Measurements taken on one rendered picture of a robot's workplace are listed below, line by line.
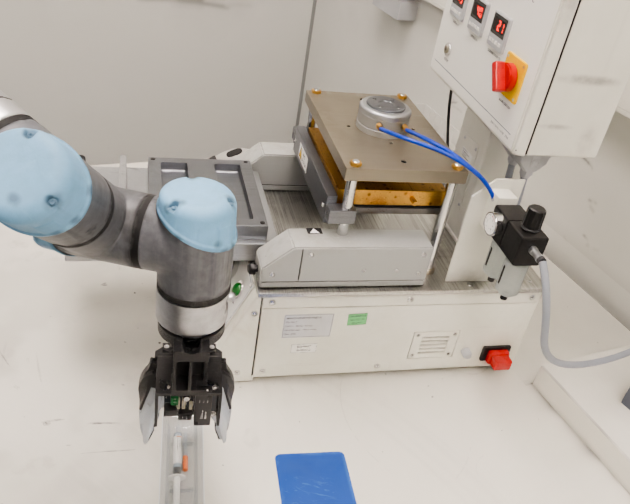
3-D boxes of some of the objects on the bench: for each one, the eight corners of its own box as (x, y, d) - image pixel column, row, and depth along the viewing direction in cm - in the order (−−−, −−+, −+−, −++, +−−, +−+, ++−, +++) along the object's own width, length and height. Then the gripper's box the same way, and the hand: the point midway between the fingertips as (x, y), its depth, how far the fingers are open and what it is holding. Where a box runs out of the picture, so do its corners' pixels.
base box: (439, 255, 144) (461, 184, 134) (519, 384, 114) (554, 305, 105) (182, 255, 130) (185, 176, 121) (196, 403, 100) (202, 313, 91)
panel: (182, 260, 128) (231, 182, 121) (193, 374, 105) (255, 286, 97) (172, 256, 127) (221, 178, 120) (181, 371, 104) (242, 282, 96)
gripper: (117, 349, 67) (119, 483, 79) (263, 350, 70) (244, 480, 82) (124, 294, 74) (125, 425, 86) (256, 298, 77) (240, 424, 89)
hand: (184, 428), depth 85 cm, fingers open, 8 cm apart
